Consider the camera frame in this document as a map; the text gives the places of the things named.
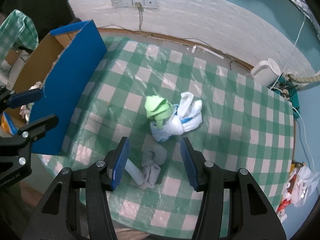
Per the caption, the green knotted cloth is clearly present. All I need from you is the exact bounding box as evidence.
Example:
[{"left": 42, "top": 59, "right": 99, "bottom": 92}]
[{"left": 144, "top": 95, "right": 174, "bottom": 129}]

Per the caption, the white grey cloth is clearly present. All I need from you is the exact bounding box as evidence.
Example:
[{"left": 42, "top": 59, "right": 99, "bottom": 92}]
[{"left": 19, "top": 81, "right": 43, "bottom": 123}]

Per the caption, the white wall socket strip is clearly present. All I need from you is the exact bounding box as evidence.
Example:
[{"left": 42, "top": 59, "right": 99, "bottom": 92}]
[{"left": 111, "top": 0, "right": 158, "bottom": 8}]

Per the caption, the beige braided hose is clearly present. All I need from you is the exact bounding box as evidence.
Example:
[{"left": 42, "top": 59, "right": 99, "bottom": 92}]
[{"left": 287, "top": 71, "right": 320, "bottom": 84}]

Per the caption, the green checkered cloth on chair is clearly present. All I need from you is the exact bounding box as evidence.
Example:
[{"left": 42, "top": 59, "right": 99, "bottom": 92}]
[{"left": 0, "top": 9, "right": 39, "bottom": 63}]

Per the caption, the crumpled white trash bag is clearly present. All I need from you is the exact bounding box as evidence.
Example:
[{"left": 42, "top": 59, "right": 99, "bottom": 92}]
[{"left": 276, "top": 163, "right": 319, "bottom": 223}]

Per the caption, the green checkered tablecloth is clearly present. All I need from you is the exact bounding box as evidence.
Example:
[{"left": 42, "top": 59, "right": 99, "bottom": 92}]
[{"left": 40, "top": 37, "right": 294, "bottom": 238}]

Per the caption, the grey knotted sock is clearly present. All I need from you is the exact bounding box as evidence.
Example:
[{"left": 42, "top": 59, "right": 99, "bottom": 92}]
[{"left": 125, "top": 144, "right": 167, "bottom": 188}]

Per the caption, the white blue plastic bag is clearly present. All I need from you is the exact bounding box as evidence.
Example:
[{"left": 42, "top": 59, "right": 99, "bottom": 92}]
[{"left": 150, "top": 92, "right": 202, "bottom": 142}]

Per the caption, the grey plug cable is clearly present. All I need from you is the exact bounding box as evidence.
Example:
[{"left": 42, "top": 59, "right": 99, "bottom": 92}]
[{"left": 134, "top": 2, "right": 153, "bottom": 37}]

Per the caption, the blue cardboard box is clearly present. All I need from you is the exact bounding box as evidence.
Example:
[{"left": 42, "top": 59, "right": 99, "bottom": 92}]
[{"left": 13, "top": 20, "right": 107, "bottom": 155}]

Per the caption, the white electric kettle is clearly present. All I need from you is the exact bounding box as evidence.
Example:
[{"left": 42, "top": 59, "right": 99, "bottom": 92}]
[{"left": 250, "top": 58, "right": 281, "bottom": 87}]

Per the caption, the white power cable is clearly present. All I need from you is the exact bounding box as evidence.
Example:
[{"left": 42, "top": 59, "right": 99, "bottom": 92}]
[{"left": 268, "top": 15, "right": 307, "bottom": 92}]

